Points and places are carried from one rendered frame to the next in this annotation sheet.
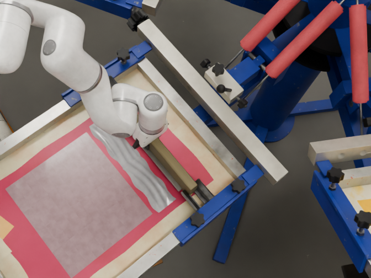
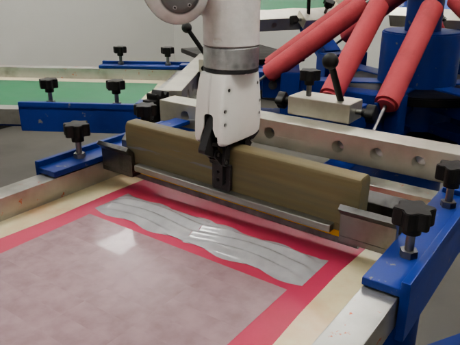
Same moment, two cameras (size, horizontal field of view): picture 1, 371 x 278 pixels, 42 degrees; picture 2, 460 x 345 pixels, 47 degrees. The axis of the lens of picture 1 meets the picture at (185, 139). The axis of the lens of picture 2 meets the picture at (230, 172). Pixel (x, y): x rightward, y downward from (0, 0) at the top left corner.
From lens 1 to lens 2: 115 cm
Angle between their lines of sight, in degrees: 48
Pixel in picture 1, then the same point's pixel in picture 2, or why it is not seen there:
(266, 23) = (348, 54)
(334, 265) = not seen: outside the picture
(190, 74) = (264, 114)
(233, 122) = (371, 133)
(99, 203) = (142, 296)
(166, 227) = (337, 305)
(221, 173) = not seen: hidden behind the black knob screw
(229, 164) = (404, 190)
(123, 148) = (174, 217)
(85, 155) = (92, 237)
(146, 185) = (247, 250)
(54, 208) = (14, 323)
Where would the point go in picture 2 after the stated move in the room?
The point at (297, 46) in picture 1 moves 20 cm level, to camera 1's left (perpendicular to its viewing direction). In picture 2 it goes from (407, 52) to (311, 53)
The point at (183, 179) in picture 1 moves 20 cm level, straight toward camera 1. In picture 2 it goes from (332, 172) to (363, 252)
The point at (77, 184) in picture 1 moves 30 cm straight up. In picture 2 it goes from (77, 276) to (44, 14)
